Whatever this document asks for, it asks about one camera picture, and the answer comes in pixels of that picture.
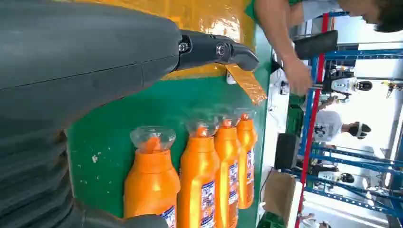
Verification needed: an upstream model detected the blue metal rack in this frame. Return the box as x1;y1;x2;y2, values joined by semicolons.
298;11;403;221

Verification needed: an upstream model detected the yellow sheet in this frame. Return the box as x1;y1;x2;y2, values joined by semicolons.
53;0;268;106

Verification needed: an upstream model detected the red post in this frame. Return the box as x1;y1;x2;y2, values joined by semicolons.
294;12;330;228

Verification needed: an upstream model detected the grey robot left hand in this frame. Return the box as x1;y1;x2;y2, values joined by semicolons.
0;0;259;228

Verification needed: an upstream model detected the white humanoid robot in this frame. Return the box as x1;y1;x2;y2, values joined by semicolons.
330;76;374;95
317;171;355;185

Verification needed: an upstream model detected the cardboard box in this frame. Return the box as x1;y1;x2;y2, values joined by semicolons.
263;170;297;226

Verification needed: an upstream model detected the white table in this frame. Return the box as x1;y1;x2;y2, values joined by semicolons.
258;59;305;228

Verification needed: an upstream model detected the orange drink bottle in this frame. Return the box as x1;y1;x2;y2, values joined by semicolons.
177;121;221;228
123;125;182;228
235;108;259;210
214;114;242;228

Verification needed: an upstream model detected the person with black cap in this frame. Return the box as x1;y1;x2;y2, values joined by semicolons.
314;110;372;143

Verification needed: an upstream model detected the green mat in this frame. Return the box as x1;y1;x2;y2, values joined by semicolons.
65;25;273;228

